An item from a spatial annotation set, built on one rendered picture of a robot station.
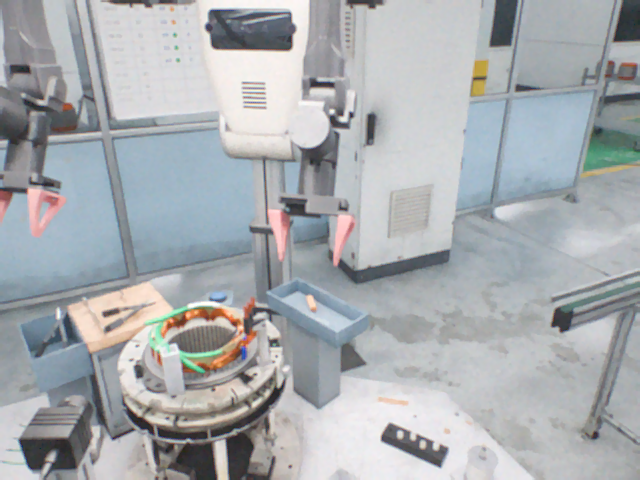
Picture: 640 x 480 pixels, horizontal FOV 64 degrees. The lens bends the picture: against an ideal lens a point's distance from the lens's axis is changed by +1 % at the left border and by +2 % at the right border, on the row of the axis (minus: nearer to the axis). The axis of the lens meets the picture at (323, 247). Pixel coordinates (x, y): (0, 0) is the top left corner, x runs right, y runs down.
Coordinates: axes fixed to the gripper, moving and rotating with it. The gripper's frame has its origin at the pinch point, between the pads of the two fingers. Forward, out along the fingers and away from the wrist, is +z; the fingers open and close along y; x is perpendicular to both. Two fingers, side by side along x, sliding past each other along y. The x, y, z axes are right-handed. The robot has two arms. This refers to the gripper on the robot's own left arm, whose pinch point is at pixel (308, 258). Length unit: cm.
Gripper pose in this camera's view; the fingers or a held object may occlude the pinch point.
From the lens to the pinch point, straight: 76.9
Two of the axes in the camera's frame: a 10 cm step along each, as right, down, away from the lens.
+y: 9.8, 0.9, -1.6
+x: 1.5, 0.8, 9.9
